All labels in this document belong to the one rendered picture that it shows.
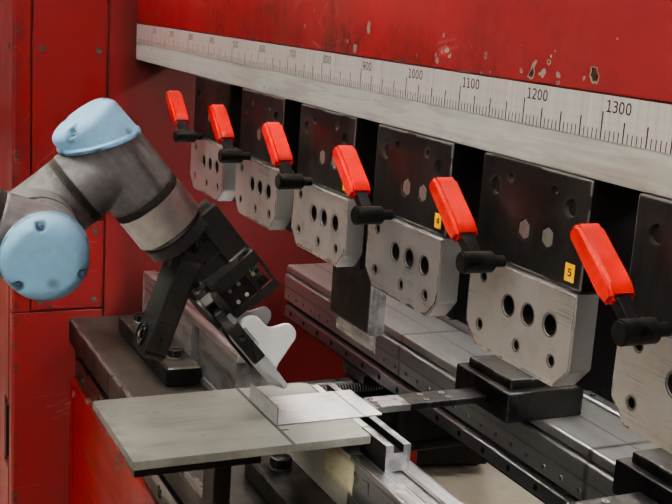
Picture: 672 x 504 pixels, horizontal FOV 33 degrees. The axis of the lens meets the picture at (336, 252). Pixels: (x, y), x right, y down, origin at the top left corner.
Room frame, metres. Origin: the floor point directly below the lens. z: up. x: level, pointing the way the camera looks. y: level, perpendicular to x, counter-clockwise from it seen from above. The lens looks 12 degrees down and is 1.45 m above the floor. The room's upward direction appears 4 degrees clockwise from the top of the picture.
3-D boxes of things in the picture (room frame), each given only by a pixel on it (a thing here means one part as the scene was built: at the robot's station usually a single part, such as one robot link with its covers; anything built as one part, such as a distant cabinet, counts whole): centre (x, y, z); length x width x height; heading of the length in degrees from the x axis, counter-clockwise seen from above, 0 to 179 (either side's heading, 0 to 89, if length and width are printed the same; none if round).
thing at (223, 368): (1.73, 0.21, 0.92); 0.50 x 0.06 x 0.10; 25
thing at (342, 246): (1.26, -0.02, 1.26); 0.15 x 0.09 x 0.17; 25
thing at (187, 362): (1.75, 0.28, 0.89); 0.30 x 0.05 x 0.03; 25
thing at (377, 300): (1.23, -0.03, 1.13); 0.10 x 0.02 x 0.10; 25
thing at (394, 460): (1.21, -0.04, 0.99); 0.20 x 0.03 x 0.03; 25
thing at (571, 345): (0.89, -0.19, 1.26); 0.15 x 0.09 x 0.17; 25
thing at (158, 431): (1.17, 0.11, 1.00); 0.26 x 0.18 x 0.01; 115
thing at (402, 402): (1.29, -0.17, 1.01); 0.26 x 0.12 x 0.05; 115
